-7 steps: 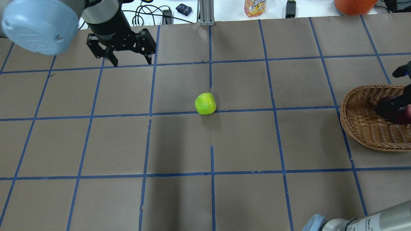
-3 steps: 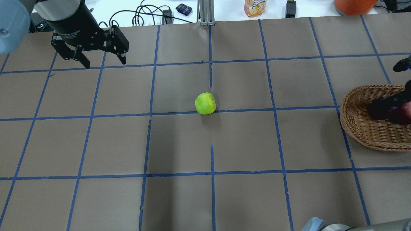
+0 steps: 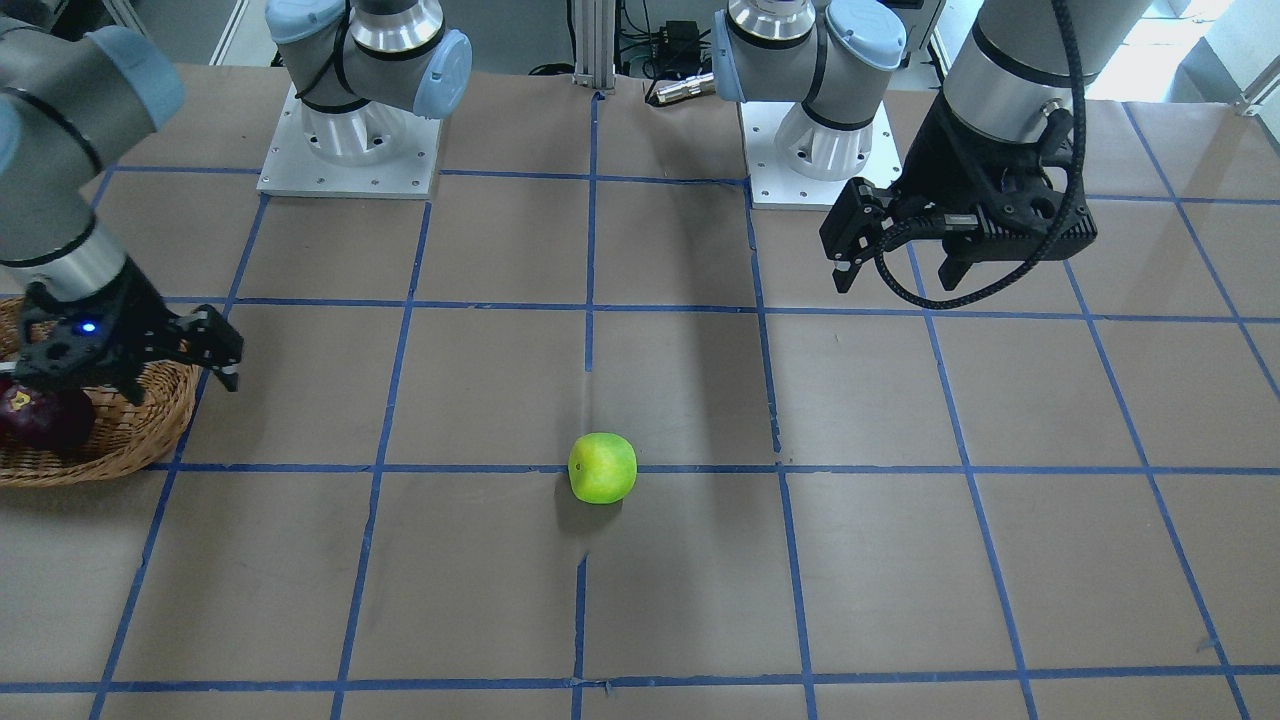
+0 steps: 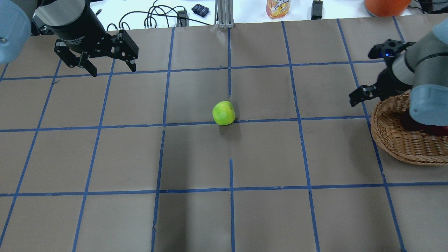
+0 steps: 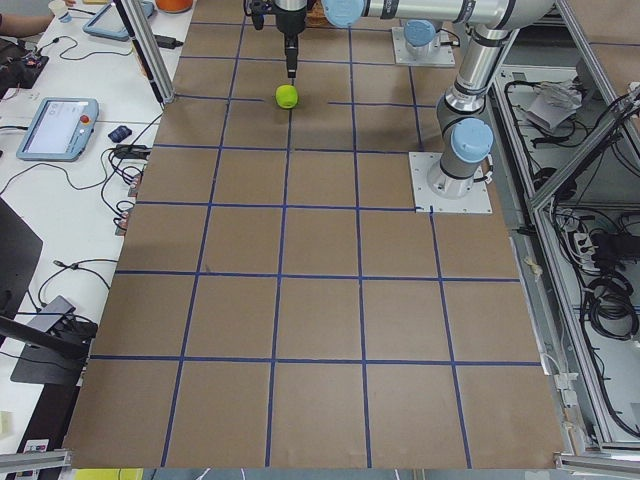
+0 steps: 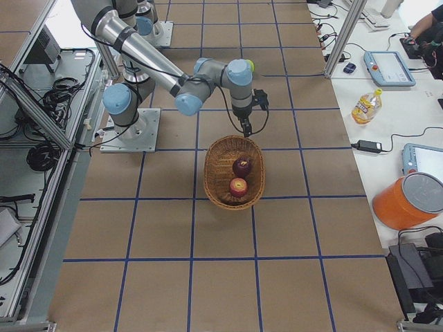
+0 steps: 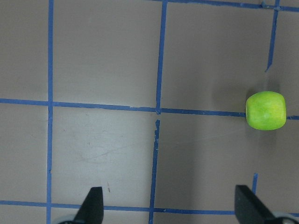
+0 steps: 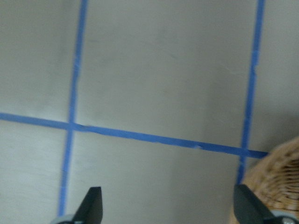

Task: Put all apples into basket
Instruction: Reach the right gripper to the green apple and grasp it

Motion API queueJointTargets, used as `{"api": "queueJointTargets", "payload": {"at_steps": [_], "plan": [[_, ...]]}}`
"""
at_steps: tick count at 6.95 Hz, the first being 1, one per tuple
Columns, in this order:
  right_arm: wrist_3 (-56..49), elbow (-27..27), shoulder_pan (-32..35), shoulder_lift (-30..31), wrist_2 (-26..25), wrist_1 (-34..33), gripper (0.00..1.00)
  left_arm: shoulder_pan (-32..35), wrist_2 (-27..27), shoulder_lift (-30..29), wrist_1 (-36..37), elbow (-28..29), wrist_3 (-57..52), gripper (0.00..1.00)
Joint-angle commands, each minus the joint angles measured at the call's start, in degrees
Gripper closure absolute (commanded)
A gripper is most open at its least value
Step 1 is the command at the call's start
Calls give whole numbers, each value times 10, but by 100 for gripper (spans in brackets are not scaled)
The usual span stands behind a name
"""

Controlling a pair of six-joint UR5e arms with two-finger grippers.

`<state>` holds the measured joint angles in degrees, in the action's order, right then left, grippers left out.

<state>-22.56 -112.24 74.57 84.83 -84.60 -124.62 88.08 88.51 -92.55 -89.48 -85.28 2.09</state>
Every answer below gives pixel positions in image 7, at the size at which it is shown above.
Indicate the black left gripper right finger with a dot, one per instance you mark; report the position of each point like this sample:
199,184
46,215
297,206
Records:
248,207

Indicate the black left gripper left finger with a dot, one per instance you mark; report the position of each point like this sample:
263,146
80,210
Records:
91,210

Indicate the green apple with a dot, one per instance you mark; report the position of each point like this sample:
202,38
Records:
266,111

